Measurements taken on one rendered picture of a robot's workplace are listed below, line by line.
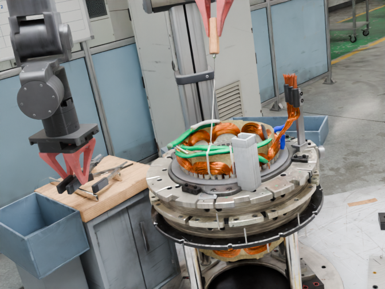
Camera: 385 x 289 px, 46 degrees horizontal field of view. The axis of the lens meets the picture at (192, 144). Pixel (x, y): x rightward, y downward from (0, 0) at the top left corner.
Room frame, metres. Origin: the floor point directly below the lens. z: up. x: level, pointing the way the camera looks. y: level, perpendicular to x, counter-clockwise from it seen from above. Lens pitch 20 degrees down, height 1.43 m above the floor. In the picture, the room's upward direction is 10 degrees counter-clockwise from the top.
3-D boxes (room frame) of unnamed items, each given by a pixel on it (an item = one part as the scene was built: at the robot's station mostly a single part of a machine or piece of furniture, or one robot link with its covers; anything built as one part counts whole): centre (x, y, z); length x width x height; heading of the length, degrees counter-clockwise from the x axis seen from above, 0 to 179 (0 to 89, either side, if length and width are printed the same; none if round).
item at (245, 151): (0.66, -0.08, 1.14); 0.03 x 0.03 x 0.09; 46
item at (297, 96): (0.76, -0.19, 1.21); 0.04 x 0.04 x 0.03; 46
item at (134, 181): (0.88, 0.21, 1.05); 0.20 x 0.19 x 0.02; 133
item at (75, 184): (0.71, 0.21, 1.13); 0.04 x 0.01 x 0.02; 155
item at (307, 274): (0.78, -0.18, 0.83); 0.05 x 0.04 x 0.02; 10
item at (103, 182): (0.79, 0.19, 1.09); 0.04 x 0.01 x 0.02; 148
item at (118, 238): (0.88, 0.21, 0.91); 0.19 x 0.19 x 0.26; 43
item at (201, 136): (0.84, -0.01, 1.12); 0.06 x 0.02 x 0.04; 136
